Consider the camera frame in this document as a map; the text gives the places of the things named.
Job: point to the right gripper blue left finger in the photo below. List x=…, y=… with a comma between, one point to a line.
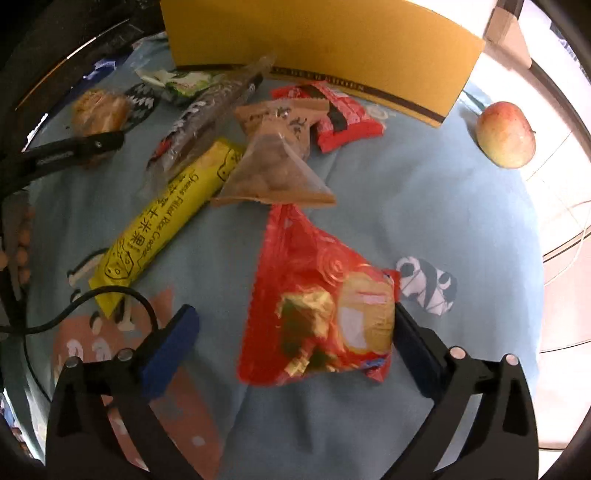
x=163, y=351

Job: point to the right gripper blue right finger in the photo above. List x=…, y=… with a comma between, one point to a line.
x=421, y=351

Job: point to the red gold snack bag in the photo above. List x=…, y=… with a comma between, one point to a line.
x=317, y=306

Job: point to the yellow rice cracker stick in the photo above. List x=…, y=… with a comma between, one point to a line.
x=166, y=215

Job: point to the green white candy packet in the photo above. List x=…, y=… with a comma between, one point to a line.
x=177, y=87

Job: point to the black white long snack pack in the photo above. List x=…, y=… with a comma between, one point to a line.
x=193, y=132

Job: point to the brown triangular nut bag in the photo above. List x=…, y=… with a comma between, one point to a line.
x=271, y=172

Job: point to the red chocolate wafer pack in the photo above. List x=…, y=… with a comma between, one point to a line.
x=347, y=120

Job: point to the brown paper snack packet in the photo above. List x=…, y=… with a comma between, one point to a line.
x=291, y=118

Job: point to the brown cake pack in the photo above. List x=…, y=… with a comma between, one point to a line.
x=99, y=111

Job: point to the red yellow apple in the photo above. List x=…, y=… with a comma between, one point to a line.
x=505, y=136

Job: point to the framed lotus painting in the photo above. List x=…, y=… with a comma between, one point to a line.
x=522, y=37

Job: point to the yellow cardboard box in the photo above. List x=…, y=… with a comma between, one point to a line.
x=394, y=53

